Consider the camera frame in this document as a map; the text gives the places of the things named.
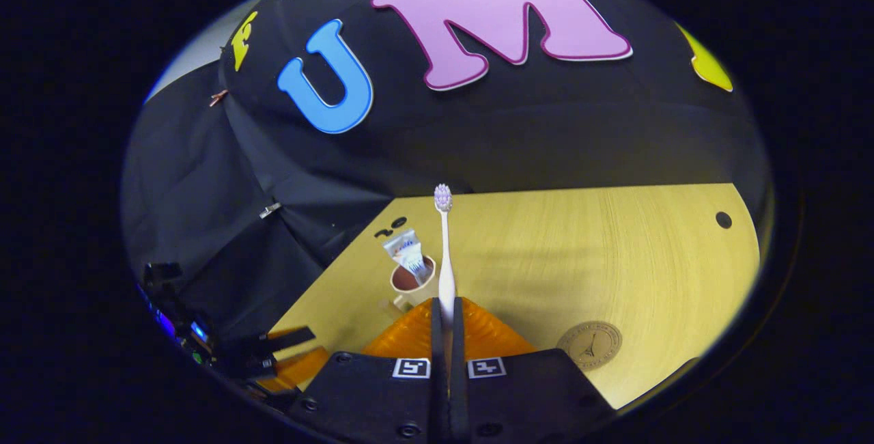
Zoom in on beige cup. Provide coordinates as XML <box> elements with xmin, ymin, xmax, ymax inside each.
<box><xmin>380</xmin><ymin>256</ymin><xmax>438</xmax><ymax>315</ymax></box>

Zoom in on round brown coaster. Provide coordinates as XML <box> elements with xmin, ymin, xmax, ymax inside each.
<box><xmin>556</xmin><ymin>321</ymin><xmax>623</xmax><ymax>371</ymax></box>

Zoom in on black backdrop cloth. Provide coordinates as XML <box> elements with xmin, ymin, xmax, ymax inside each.
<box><xmin>123</xmin><ymin>0</ymin><xmax>772</xmax><ymax>363</ymax></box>

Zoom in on white toothpaste tube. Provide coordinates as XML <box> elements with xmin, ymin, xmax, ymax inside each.
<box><xmin>382</xmin><ymin>229</ymin><xmax>432</xmax><ymax>286</ymax></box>

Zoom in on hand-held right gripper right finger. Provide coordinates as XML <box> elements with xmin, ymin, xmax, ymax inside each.
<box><xmin>451</xmin><ymin>297</ymin><xmax>615</xmax><ymax>444</ymax></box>

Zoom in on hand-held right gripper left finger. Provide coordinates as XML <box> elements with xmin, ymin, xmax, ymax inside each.
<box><xmin>290</xmin><ymin>297</ymin><xmax>446</xmax><ymax>444</ymax></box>

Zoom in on white toothbrush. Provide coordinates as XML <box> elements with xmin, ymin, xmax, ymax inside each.
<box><xmin>434</xmin><ymin>184</ymin><xmax>457</xmax><ymax>363</ymax></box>

